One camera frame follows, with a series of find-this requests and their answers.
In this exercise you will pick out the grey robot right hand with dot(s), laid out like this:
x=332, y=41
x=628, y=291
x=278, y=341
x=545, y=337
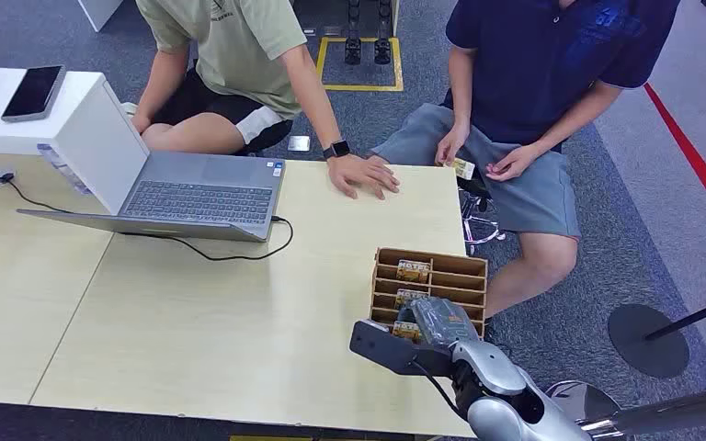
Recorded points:
x=441, y=322

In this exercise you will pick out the navy-shirt person's left hand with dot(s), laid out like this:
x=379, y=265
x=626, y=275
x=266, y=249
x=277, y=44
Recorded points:
x=511, y=164

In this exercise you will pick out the pale-shirt person's right hand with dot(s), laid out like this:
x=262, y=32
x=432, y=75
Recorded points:
x=140, y=123

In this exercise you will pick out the pale-shirt person's left hand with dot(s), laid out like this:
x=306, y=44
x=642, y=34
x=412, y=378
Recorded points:
x=362, y=176

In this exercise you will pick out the navy-shirt person's right hand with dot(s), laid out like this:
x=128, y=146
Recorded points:
x=450, y=146

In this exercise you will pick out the navy-shirt person's right forearm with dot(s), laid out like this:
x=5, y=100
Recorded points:
x=461, y=91

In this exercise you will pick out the pale-shirt person's right forearm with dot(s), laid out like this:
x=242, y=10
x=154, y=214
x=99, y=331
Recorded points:
x=158, y=85

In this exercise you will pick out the pale-shirt person's left forearm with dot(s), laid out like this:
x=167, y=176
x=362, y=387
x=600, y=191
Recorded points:
x=316, y=100

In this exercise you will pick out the navy-shirt person's left forearm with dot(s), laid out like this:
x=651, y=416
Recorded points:
x=572, y=122

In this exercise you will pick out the wooden slotted card holder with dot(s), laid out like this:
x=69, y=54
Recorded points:
x=456, y=281

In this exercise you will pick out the person in navy shirt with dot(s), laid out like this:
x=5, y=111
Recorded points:
x=542, y=73

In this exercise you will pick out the person in pale green shirt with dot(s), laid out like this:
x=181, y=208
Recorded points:
x=237, y=55

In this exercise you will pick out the black smartwatch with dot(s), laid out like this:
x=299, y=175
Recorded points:
x=336, y=149

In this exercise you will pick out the chair wheel base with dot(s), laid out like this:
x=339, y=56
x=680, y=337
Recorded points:
x=479, y=219

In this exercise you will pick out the white box stand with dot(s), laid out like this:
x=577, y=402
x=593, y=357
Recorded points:
x=73, y=122

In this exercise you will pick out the small silver square plate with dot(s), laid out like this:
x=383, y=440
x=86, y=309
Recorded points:
x=299, y=143

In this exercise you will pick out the printed label sticker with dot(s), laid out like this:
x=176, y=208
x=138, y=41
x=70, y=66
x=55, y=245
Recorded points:
x=63, y=169

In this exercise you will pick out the grey open laptop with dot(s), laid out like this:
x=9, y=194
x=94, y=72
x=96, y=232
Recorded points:
x=201, y=198

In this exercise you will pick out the black smartphone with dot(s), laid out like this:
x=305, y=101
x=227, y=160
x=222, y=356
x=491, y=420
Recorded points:
x=33, y=93

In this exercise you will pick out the white cabinet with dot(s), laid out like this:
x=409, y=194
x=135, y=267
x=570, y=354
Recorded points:
x=100, y=12

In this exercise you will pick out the black robot legs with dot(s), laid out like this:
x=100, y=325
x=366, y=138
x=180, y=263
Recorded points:
x=366, y=36

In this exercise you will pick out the chrome stanchion base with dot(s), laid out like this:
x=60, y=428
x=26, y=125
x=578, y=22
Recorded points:
x=584, y=402

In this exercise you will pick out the black round stanchion base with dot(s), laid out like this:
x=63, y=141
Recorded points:
x=648, y=341

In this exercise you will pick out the black stanchion pole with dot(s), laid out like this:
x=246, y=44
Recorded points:
x=694, y=316

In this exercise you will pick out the dark stanchion pole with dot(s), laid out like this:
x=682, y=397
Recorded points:
x=676, y=411

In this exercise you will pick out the dark wrist camera box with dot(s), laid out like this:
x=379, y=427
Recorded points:
x=389, y=350

